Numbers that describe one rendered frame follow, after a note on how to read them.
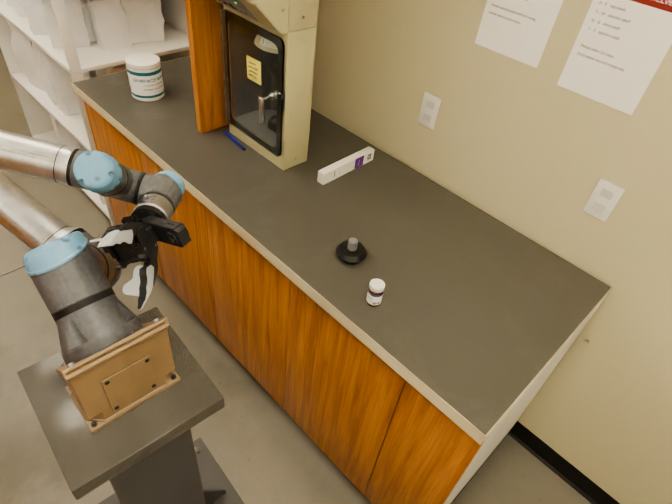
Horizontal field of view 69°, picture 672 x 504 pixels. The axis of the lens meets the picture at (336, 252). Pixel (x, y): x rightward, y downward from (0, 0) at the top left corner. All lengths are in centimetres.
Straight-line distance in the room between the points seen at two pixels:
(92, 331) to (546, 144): 129
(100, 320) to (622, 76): 133
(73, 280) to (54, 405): 30
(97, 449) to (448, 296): 92
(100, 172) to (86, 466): 56
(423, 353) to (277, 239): 55
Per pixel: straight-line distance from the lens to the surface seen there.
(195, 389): 116
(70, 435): 116
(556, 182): 163
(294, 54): 158
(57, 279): 103
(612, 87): 150
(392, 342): 125
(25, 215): 122
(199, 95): 190
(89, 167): 103
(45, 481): 223
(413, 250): 150
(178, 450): 134
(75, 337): 104
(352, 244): 138
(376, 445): 164
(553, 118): 158
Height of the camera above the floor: 192
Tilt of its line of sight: 43 degrees down
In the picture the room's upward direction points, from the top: 8 degrees clockwise
